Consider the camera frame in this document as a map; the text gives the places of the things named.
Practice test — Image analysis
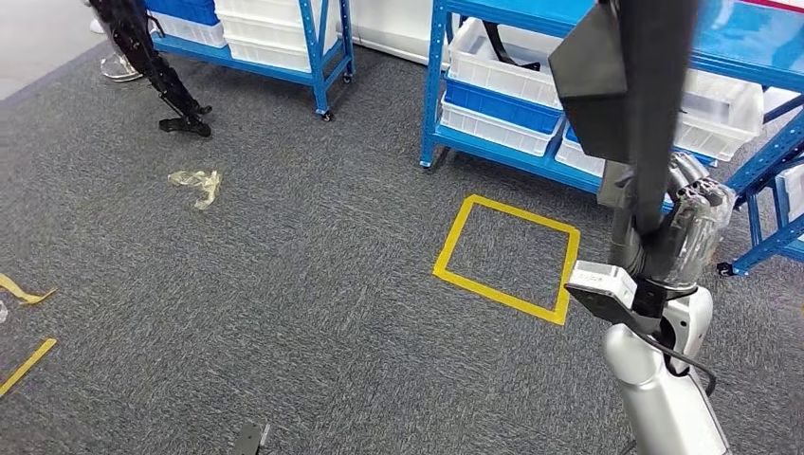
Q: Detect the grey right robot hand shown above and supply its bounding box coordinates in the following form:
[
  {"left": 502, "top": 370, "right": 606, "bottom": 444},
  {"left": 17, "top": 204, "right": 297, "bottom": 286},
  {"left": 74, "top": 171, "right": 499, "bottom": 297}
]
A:
[{"left": 596, "top": 152, "right": 736, "bottom": 290}]

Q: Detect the black plastic plate bracket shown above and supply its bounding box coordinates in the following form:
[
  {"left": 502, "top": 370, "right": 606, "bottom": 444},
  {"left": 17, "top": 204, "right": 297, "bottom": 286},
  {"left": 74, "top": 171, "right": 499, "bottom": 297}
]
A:
[{"left": 548, "top": 0, "right": 702, "bottom": 237}]

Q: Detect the black plastic part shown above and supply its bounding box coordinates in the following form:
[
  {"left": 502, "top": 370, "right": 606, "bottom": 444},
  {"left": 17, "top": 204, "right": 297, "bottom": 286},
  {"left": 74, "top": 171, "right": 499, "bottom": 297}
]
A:
[{"left": 480, "top": 20, "right": 542, "bottom": 72}]

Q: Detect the blue metal shelf rack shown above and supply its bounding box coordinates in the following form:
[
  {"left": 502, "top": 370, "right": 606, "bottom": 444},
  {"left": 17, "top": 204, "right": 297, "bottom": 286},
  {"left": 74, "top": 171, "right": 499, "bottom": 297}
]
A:
[
  {"left": 419, "top": 0, "right": 804, "bottom": 278},
  {"left": 144, "top": 0, "right": 356, "bottom": 122}
]

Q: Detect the yellow floor tape square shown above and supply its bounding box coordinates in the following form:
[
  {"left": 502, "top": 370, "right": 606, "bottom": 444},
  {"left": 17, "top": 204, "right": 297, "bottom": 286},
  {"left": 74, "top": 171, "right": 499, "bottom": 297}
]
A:
[{"left": 431, "top": 192, "right": 582, "bottom": 328}]

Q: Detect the red barrier belt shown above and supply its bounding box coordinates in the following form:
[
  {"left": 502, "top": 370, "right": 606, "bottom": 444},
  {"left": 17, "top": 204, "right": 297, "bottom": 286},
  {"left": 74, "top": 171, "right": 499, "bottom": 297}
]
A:
[{"left": 738, "top": 0, "right": 804, "bottom": 14}]

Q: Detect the crumpled yellowish plastic wrap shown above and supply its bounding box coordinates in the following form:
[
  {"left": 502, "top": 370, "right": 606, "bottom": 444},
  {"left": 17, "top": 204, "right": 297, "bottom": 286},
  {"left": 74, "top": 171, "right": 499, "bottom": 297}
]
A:
[{"left": 167, "top": 169, "right": 223, "bottom": 211}]

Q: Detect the crumpled yellow tape strip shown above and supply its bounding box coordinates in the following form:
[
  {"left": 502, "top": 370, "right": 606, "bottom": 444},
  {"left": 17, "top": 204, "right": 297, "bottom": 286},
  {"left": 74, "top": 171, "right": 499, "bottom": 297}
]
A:
[{"left": 0, "top": 273, "right": 58, "bottom": 307}]

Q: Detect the straight yellow tape line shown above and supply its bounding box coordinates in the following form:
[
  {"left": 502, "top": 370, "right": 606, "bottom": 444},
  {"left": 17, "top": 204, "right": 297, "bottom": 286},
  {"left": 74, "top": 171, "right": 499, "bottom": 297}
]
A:
[{"left": 0, "top": 337, "right": 58, "bottom": 399}]

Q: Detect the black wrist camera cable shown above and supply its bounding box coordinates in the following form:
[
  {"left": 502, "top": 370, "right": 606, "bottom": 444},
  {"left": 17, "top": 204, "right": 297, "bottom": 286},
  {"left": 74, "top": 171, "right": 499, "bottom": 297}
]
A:
[{"left": 634, "top": 329, "right": 719, "bottom": 398}]

